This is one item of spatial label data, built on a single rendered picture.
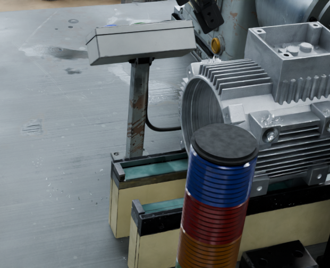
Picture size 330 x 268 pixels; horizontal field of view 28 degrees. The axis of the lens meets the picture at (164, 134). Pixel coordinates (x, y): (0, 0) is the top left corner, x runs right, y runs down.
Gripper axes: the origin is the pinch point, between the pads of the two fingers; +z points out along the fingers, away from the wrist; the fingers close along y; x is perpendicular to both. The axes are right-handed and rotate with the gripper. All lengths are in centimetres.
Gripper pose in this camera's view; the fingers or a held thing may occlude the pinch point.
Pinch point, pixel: (198, 8)
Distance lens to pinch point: 94.2
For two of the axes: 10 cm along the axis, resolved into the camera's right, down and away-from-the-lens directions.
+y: 3.5, 5.5, -7.6
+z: 4.0, 6.5, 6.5
